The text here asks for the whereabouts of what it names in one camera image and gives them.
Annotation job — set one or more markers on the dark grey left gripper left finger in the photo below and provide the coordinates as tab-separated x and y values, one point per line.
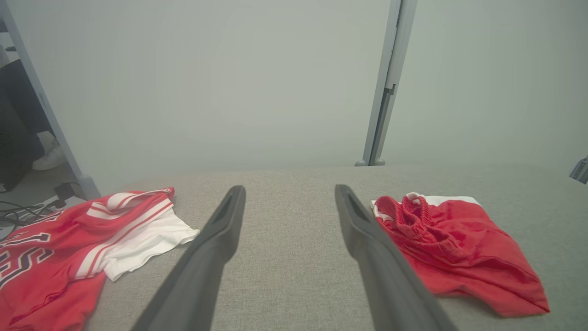
202	266

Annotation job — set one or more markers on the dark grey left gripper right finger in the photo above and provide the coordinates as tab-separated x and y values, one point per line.
386	276

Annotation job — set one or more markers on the red shorts with white trim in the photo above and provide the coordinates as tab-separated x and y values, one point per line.
468	248

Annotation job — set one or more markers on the red jersey with white stripes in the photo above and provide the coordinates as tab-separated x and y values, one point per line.
50	271

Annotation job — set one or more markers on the grey fabric sofa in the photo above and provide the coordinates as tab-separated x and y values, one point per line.
289	276

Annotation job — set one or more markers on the black power adapter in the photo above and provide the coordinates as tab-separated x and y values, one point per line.
68	190

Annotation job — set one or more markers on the white shoe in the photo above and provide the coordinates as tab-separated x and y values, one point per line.
50	158

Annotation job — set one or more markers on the grey metal partition post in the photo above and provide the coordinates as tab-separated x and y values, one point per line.
390	69

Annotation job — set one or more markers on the grey metal bracket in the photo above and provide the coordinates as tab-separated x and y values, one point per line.
581	171

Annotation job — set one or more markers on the grey slanted partition frame post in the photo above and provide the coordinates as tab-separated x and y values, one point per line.
41	105

